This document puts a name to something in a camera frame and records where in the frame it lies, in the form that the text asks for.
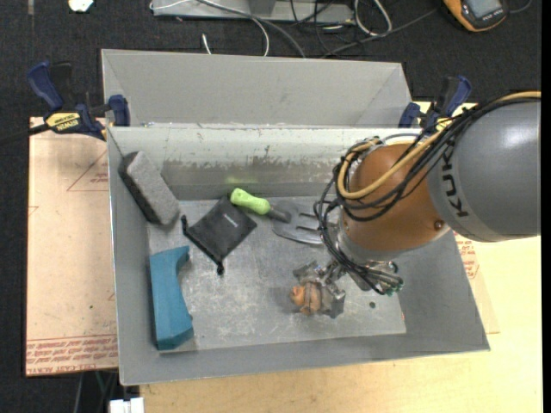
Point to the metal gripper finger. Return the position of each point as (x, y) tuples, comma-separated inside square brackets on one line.
[(308, 271), (334, 303)]

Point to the orange and brown toy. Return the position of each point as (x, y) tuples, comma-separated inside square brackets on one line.
[(306, 296)]

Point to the grey metal bin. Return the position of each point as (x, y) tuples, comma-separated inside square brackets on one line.
[(258, 316)]

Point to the black fabric pouch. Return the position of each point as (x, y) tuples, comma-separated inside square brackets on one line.
[(221, 232)]

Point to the blue curved block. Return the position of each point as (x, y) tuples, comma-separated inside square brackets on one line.
[(169, 299)]

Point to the grey sponge block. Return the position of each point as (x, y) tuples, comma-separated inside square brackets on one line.
[(148, 187)]

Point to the brown cardboard board, red print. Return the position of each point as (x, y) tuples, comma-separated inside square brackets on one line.
[(69, 252)]

